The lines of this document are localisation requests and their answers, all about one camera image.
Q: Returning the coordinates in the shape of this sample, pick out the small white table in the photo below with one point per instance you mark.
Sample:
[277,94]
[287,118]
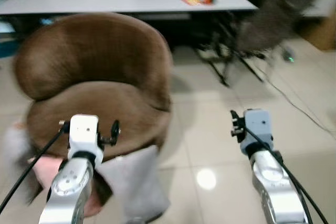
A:
[321,6]

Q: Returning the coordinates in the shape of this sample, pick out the grey cloth on stand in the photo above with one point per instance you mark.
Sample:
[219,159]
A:
[273,17]

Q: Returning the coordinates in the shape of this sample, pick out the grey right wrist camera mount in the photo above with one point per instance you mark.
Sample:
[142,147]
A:
[258,124]

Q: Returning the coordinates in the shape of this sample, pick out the red yellow packet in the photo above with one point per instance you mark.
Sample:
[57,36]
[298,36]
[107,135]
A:
[191,0]

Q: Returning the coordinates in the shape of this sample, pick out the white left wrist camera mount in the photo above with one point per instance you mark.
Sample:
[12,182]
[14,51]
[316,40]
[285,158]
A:
[84,132]

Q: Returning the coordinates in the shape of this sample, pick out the grey pillow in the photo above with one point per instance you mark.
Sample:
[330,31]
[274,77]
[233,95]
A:
[139,184]

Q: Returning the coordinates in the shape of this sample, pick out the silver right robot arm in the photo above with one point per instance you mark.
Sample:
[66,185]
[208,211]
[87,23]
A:
[275,192]

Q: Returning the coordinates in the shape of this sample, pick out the brown cardboard box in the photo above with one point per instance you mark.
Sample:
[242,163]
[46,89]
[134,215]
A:
[321,32]

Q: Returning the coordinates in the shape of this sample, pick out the light grey fluffy cushion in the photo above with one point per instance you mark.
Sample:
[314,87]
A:
[13,156]

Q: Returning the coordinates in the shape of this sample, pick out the device with green light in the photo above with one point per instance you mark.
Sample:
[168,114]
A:
[288,56]

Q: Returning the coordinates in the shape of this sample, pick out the black folding stand legs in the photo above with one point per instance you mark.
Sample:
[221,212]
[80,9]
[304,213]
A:
[223,61]

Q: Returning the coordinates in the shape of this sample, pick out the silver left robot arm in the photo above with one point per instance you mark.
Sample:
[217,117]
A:
[68,192]

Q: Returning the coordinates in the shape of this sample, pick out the brown round sofa chair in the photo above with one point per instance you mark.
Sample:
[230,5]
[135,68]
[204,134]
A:
[94,56]

